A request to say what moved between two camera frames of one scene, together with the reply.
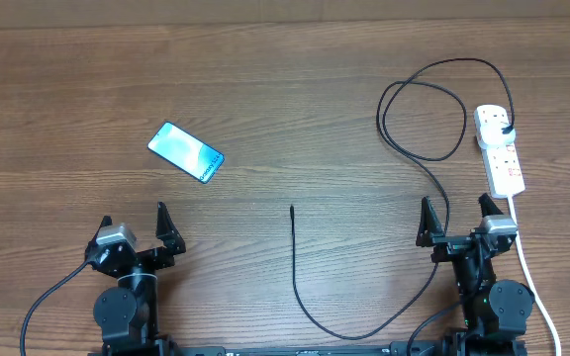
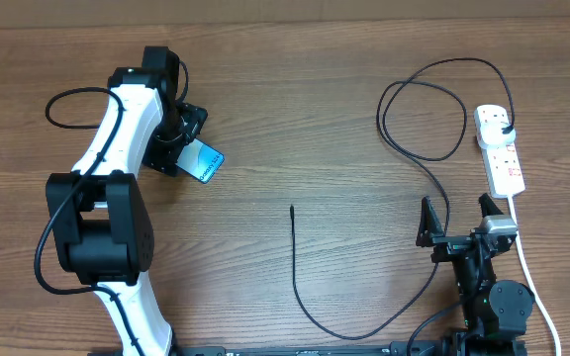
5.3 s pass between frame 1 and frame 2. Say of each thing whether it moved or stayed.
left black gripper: moved
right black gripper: stayed
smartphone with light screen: stayed
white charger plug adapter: stayed
